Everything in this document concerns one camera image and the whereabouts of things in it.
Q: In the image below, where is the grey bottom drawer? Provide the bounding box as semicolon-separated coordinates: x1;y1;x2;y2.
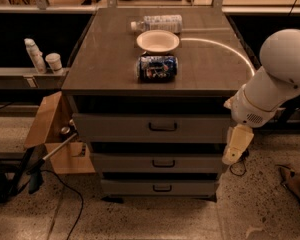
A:
101;179;219;196

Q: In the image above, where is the metal rod with black handle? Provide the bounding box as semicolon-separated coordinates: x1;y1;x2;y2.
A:
27;133;77;194

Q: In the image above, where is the grey side shelf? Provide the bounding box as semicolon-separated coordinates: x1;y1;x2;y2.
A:
0;67;67;90

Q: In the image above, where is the white spray bottle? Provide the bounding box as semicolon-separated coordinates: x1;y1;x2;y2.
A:
24;38;47;74

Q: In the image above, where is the cardboard box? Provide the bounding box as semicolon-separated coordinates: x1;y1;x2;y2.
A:
24;92;95;174

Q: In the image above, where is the grey middle drawer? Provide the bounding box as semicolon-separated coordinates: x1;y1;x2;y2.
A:
90;153;226;174

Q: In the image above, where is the white paper cup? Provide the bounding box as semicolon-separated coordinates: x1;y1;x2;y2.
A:
45;53;63;75

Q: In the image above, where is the grey drawer cabinet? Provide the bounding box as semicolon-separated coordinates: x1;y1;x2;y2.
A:
61;6;268;204

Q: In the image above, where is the grey top drawer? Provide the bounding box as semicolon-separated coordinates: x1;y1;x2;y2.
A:
73;113;232;143

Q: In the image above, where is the clear plastic water bottle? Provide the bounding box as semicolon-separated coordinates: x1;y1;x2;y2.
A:
130;15;183;34

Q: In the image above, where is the white bowl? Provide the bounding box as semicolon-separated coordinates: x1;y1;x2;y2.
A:
136;30;180;54

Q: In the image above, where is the black floor cable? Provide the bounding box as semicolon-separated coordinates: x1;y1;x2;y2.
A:
39;169;85;240

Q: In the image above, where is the black equipment on left floor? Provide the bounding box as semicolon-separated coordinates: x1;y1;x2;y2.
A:
0;160;20;203

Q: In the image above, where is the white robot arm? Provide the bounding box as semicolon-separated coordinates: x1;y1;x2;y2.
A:
222;29;300;165

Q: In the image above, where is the grey drawer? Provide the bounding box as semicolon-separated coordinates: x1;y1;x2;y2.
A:
90;153;226;174
73;113;232;143
101;179;219;196

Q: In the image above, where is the blue soda can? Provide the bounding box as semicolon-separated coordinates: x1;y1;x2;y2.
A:
136;55;178;82

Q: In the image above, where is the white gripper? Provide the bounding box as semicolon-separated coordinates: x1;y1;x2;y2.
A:
222;84;278;165

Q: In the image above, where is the black cable right of cabinet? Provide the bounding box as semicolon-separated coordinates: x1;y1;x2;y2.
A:
228;148;250;177

